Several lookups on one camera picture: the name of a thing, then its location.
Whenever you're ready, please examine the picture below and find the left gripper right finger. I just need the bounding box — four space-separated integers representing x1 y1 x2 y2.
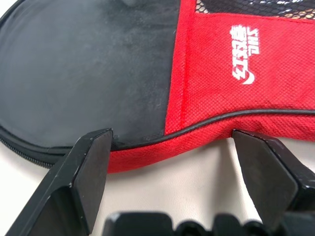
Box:
232 129 315 215

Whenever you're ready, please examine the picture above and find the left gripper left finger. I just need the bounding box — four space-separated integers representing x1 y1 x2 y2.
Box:
0 127 115 236

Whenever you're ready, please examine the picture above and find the black and red paddle case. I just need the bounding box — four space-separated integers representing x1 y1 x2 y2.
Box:
0 0 315 175

